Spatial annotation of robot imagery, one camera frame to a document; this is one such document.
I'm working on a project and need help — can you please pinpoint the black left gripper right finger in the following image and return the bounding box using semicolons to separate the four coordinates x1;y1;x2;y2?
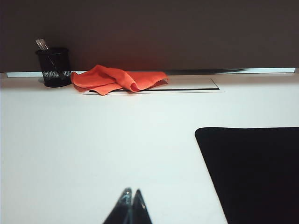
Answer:
132;188;153;224

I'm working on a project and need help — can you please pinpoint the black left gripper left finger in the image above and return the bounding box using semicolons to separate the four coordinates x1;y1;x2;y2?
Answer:
102;187;133;224

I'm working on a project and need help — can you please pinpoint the black mouse pad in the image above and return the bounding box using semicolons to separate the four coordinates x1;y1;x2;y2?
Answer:
194;126;299;224

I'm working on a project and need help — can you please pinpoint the orange cloth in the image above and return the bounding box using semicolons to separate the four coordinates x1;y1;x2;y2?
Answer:
70;64;169;96

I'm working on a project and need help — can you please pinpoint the black mesh pen holder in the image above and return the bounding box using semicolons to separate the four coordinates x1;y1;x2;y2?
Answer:
35;47;72;88

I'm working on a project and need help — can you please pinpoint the beige desk partition panel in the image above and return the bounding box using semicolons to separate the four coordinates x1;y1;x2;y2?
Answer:
0;0;299;73

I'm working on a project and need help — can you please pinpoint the white desk cable flap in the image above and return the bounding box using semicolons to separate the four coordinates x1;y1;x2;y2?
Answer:
83;78;225;95

